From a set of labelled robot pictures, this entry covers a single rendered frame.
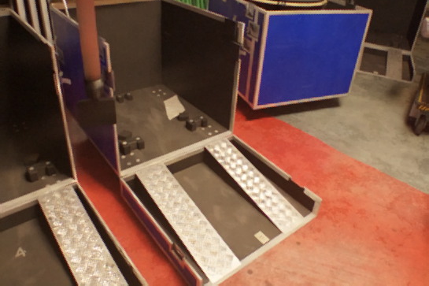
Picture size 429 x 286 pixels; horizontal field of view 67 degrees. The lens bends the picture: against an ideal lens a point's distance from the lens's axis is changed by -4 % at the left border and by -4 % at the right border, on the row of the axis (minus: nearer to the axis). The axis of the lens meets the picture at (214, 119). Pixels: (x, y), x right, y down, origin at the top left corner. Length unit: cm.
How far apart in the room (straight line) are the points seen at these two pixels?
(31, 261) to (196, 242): 81
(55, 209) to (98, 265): 39
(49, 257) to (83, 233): 20
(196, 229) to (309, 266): 61
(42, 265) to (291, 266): 123
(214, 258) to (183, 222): 26
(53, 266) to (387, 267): 169
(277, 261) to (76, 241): 101
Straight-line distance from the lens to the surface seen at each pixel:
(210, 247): 183
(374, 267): 205
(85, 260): 179
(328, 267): 195
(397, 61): 502
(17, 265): 195
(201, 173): 227
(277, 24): 262
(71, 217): 192
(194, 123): 239
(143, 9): 284
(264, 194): 212
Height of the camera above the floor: 147
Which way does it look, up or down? 30 degrees down
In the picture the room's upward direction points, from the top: 4 degrees clockwise
